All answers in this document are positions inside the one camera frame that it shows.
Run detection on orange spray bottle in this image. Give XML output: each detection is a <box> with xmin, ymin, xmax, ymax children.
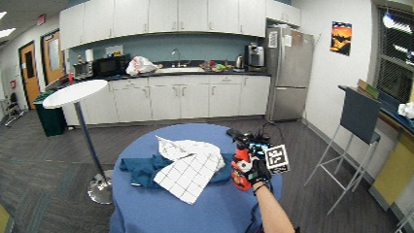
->
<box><xmin>225</xmin><ymin>128</ymin><xmax>256</xmax><ymax>192</ymax></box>

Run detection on white marker cube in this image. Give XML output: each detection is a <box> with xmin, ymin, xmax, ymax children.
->
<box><xmin>262</xmin><ymin>144</ymin><xmax>292</xmax><ymax>175</ymax></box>

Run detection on white grid cloth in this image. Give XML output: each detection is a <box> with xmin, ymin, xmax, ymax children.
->
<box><xmin>153</xmin><ymin>135</ymin><xmax>226</xmax><ymax>206</ymax></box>

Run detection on blue tablecloth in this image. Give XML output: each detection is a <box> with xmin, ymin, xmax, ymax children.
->
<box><xmin>109</xmin><ymin>122</ymin><xmax>285</xmax><ymax>233</ymax></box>

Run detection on teal cloth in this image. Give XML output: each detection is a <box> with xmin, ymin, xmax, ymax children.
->
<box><xmin>117</xmin><ymin>152</ymin><xmax>234</xmax><ymax>190</ymax></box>

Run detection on white lower cabinets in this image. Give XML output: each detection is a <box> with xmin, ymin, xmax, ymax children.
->
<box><xmin>61</xmin><ymin>74</ymin><xmax>273</xmax><ymax>127</ymax></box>

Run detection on white cabinets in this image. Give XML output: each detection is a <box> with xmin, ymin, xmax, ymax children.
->
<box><xmin>61</xmin><ymin>74</ymin><xmax>273</xmax><ymax>127</ymax></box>
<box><xmin>59</xmin><ymin>0</ymin><xmax>302</xmax><ymax>51</ymax></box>

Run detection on grey high chair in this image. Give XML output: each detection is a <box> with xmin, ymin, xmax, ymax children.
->
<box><xmin>302</xmin><ymin>85</ymin><xmax>384</xmax><ymax>216</ymax></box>

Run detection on stainless steel refrigerator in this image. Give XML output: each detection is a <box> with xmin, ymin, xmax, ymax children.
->
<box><xmin>264</xmin><ymin>25</ymin><xmax>316</xmax><ymax>123</ymax></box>

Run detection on silver kettle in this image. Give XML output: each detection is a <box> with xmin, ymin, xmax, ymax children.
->
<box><xmin>233</xmin><ymin>53</ymin><xmax>248</xmax><ymax>73</ymax></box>

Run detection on dark kitchen countertop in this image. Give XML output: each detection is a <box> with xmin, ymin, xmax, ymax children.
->
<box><xmin>44</xmin><ymin>68</ymin><xmax>272</xmax><ymax>92</ymax></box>

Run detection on black coffee machine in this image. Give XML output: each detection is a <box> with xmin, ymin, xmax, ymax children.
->
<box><xmin>244</xmin><ymin>43</ymin><xmax>268</xmax><ymax>73</ymax></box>

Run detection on kitchen sink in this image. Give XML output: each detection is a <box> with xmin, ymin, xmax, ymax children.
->
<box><xmin>155</xmin><ymin>66</ymin><xmax>208</xmax><ymax>75</ymax></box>

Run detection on cardboard box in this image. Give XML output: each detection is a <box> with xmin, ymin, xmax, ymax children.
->
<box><xmin>356</xmin><ymin>78</ymin><xmax>382</xmax><ymax>100</ymax></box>

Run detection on chrome faucet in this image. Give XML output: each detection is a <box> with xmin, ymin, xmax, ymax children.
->
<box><xmin>169</xmin><ymin>48</ymin><xmax>183</xmax><ymax>69</ymax></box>

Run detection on crumpled white paper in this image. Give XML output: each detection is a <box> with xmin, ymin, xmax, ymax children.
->
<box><xmin>396</xmin><ymin>101</ymin><xmax>414</xmax><ymax>119</ymax></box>

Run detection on white plastic bag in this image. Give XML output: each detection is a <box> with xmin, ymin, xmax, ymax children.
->
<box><xmin>124</xmin><ymin>55</ymin><xmax>161</xmax><ymax>77</ymax></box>

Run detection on black microwave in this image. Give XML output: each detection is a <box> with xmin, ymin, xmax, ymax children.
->
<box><xmin>92</xmin><ymin>53</ymin><xmax>132</xmax><ymax>79</ymax></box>

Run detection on white round standing table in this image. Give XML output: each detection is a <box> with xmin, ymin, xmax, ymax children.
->
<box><xmin>41</xmin><ymin>79</ymin><xmax>115</xmax><ymax>205</ymax></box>

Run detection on window with grid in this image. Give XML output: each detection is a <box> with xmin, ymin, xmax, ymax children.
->
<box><xmin>373</xmin><ymin>5</ymin><xmax>414</xmax><ymax>105</ymax></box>

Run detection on green trash bin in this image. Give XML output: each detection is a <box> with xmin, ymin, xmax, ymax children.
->
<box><xmin>32</xmin><ymin>89</ymin><xmax>69</xmax><ymax>138</ymax></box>

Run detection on silver toaster oven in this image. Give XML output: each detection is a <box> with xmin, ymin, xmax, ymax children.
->
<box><xmin>71</xmin><ymin>61</ymin><xmax>95</xmax><ymax>80</ymax></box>

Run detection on white upper cabinets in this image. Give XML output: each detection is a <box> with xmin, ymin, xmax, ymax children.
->
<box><xmin>59</xmin><ymin>0</ymin><xmax>302</xmax><ymax>51</ymax></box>

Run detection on wooden door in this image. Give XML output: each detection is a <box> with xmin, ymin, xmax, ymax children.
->
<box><xmin>17</xmin><ymin>41</ymin><xmax>41</xmax><ymax>111</ymax></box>
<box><xmin>40</xmin><ymin>28</ymin><xmax>68</xmax><ymax>86</ymax></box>

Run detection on black folding chair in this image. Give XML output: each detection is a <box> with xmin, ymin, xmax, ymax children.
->
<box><xmin>3</xmin><ymin>92</ymin><xmax>25</xmax><ymax>128</ymax></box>

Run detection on ceiling light panel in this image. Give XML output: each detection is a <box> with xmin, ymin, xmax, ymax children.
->
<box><xmin>0</xmin><ymin>11</ymin><xmax>19</xmax><ymax>39</ymax></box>

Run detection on black wrist strap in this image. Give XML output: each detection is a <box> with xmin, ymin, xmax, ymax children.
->
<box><xmin>252</xmin><ymin>182</ymin><xmax>272</xmax><ymax>196</ymax></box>

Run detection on black glove cable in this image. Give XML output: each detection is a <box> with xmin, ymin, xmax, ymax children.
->
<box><xmin>256</xmin><ymin>121</ymin><xmax>286</xmax><ymax>146</ymax></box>

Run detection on orange wall poster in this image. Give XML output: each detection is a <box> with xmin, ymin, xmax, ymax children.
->
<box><xmin>329</xmin><ymin>20</ymin><xmax>354</xmax><ymax>57</ymax></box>

